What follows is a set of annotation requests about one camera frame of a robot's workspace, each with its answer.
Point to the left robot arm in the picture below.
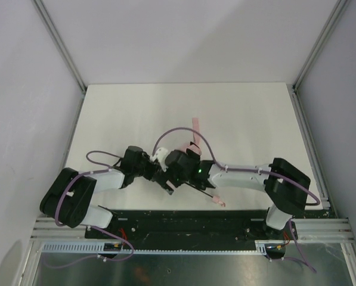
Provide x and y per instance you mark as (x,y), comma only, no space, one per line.
(68,200)

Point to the pink folding umbrella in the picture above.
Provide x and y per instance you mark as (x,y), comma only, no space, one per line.
(197,140)

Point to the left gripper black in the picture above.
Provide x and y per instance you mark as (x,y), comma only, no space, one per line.
(150,171)

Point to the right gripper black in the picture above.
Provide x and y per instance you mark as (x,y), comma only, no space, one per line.
(192,152)

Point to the aluminium frame post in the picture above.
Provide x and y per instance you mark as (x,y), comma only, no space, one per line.
(326,32)
(51,28)

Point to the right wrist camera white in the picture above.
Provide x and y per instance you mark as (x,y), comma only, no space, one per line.
(159,157)

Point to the grey cable duct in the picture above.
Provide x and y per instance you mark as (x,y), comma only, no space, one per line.
(258,248)

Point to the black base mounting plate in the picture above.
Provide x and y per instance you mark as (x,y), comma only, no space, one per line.
(190,230)

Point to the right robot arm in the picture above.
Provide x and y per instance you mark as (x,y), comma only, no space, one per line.
(285,185)

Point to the right aluminium frame post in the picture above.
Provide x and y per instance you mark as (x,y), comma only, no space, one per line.
(326,32)

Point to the left aluminium frame post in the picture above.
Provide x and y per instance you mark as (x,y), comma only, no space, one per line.
(51,28)

